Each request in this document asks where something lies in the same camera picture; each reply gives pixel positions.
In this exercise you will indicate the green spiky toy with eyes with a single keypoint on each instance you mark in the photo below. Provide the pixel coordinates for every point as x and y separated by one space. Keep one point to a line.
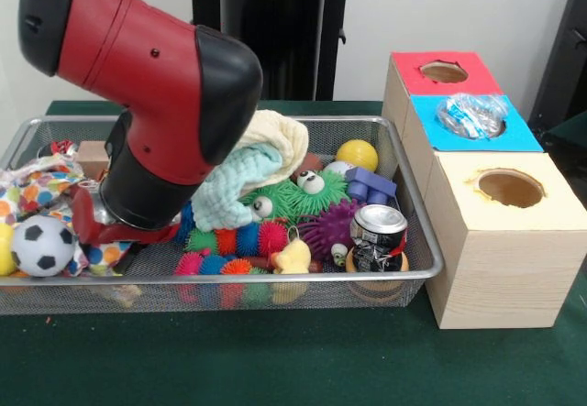
330 195

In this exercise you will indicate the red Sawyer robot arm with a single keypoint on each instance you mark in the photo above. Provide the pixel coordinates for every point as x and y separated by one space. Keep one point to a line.
137 58

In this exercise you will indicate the mint waffle cloth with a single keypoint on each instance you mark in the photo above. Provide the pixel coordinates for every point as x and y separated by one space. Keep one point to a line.
220 195

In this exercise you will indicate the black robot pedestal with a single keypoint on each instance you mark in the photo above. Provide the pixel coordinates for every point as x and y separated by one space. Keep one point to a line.
284 35

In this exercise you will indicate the black chair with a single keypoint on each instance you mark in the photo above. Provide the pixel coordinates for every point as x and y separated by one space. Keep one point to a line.
564 58

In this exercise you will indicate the small soccer ball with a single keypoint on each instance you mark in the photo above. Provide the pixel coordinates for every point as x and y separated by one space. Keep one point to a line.
41 245

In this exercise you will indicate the smooth yellow ball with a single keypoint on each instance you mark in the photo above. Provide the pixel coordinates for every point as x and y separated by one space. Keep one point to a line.
357 154

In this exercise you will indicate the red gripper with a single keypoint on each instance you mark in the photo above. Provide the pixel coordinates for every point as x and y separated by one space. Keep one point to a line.
137 236

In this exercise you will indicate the purple spiky ball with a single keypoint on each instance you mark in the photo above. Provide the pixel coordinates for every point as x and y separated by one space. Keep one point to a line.
335 227

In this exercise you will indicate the dark green side table cloth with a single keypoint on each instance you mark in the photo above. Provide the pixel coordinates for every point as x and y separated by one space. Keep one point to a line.
573 135

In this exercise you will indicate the black and white can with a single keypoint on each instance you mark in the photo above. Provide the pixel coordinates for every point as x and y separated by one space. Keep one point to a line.
378 236

